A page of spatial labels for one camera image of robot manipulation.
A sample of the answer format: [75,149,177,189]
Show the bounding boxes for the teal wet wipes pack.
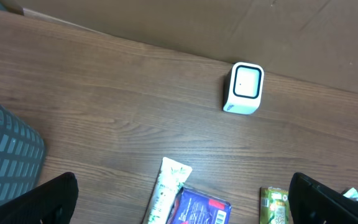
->
[341,188,358,203]

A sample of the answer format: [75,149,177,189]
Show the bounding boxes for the white barcode scanner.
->
[223,62,264,115]

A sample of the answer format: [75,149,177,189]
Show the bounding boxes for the white cream tube gold cap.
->
[142,157,193,224]

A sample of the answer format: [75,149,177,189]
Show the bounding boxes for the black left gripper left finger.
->
[0,172,79,224]

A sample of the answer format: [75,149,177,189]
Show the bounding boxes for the green yellow juice pouch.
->
[259,187,290,224]

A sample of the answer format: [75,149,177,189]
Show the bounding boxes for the purple pad package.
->
[167,187,232,224]

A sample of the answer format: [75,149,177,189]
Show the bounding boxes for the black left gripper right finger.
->
[288,172,358,224]

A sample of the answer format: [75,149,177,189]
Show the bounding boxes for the grey plastic basket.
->
[0,105,47,206]

